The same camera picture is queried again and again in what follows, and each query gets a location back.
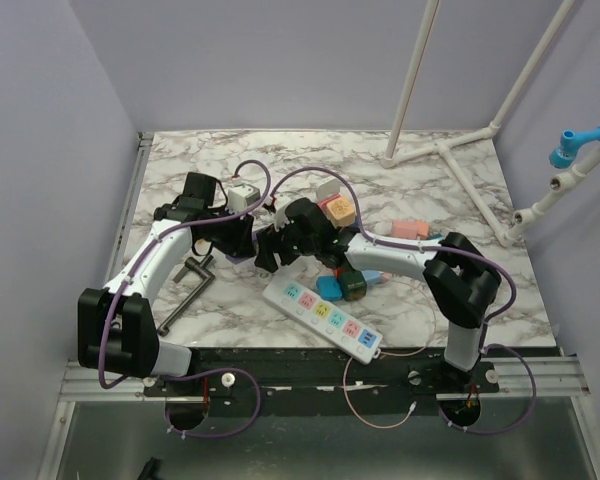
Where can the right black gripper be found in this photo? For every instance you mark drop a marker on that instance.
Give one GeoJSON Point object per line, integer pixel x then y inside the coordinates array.
{"type": "Point", "coordinates": [266, 245]}

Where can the blue cube socket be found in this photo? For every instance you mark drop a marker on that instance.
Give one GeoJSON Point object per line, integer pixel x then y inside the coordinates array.
{"type": "Point", "coordinates": [328, 288]}

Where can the dark green cube socket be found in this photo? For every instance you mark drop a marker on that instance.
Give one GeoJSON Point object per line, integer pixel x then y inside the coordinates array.
{"type": "Point", "coordinates": [353, 285]}

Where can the pink flat adapter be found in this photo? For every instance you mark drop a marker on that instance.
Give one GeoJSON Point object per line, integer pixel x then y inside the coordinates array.
{"type": "Point", "coordinates": [422, 230]}

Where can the light blue usb charger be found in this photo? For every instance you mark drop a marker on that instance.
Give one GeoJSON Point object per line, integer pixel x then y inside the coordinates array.
{"type": "Point", "coordinates": [373, 277]}

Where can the white power strip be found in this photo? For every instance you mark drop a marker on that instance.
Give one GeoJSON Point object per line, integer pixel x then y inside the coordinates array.
{"type": "Point", "coordinates": [324, 318]}

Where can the purple usb power strip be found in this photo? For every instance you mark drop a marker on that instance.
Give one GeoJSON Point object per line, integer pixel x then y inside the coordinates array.
{"type": "Point", "coordinates": [239, 257]}

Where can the aluminium extrusion rail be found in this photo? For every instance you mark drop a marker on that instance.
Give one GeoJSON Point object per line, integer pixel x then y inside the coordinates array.
{"type": "Point", "coordinates": [553, 377]}

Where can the blue pipe fitting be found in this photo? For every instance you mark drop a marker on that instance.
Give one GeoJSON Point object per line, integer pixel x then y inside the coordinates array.
{"type": "Point", "coordinates": [570, 143]}

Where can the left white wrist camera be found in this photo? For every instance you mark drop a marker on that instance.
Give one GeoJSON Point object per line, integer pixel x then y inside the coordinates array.
{"type": "Point", "coordinates": [240, 196]}

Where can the beige cube adapter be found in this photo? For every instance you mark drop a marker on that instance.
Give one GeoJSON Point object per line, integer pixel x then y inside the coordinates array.
{"type": "Point", "coordinates": [340, 211]}

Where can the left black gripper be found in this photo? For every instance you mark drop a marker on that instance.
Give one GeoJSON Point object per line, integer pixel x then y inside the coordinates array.
{"type": "Point", "coordinates": [241, 244]}

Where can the pink cube socket adapter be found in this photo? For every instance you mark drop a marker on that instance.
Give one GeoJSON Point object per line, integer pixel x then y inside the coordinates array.
{"type": "Point", "coordinates": [402, 229]}

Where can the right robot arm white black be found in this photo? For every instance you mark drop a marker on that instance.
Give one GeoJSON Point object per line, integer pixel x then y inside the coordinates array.
{"type": "Point", "coordinates": [461, 280]}

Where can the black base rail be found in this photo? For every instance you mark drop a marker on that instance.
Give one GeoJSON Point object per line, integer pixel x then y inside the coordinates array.
{"type": "Point", "coordinates": [326, 382]}

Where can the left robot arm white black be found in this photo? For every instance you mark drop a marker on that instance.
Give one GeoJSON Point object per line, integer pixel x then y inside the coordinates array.
{"type": "Point", "coordinates": [116, 328]}

